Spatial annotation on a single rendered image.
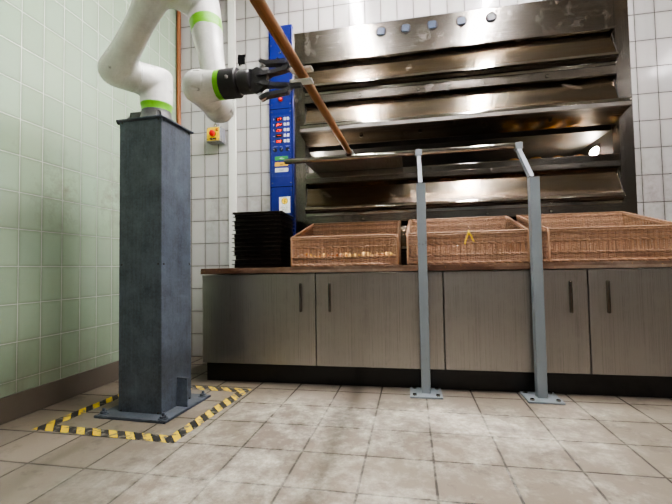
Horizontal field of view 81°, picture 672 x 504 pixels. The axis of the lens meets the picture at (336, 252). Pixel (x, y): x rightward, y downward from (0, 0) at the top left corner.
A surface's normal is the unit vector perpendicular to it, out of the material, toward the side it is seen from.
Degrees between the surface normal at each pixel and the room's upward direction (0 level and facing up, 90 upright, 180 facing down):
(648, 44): 90
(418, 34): 90
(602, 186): 70
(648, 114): 90
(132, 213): 90
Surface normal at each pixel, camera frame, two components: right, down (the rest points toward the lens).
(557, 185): -0.18, -0.37
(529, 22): -0.19, -0.04
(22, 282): 0.98, -0.03
